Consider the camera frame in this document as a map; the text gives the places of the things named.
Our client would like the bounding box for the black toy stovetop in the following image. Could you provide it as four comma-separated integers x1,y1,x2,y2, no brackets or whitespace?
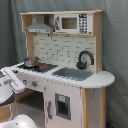
20,63,56,73

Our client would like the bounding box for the grey toy sink basin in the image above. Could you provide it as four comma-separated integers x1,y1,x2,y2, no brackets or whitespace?
52,67,92,81

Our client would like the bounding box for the white toy microwave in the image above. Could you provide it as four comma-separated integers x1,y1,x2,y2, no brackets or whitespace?
55,14,93,34

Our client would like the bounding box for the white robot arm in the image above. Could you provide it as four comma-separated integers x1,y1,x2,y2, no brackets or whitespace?
0,67,25,107

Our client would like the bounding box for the wooden toy kitchen set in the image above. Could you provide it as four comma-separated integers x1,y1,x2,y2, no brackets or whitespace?
11,10,115,128

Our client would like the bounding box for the white robot base shell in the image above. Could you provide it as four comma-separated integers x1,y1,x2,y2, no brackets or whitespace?
0,114,37,128

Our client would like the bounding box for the white flat gripper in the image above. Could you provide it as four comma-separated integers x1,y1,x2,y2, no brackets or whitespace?
1,67,25,93

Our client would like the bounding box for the grey toy range hood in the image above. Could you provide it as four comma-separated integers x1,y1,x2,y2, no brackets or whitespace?
25,15,53,34

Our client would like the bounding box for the black toy faucet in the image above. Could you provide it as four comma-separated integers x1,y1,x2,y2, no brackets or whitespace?
76,50,94,70

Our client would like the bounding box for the small silver toy pot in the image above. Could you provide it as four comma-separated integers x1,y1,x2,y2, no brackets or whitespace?
23,56,40,67

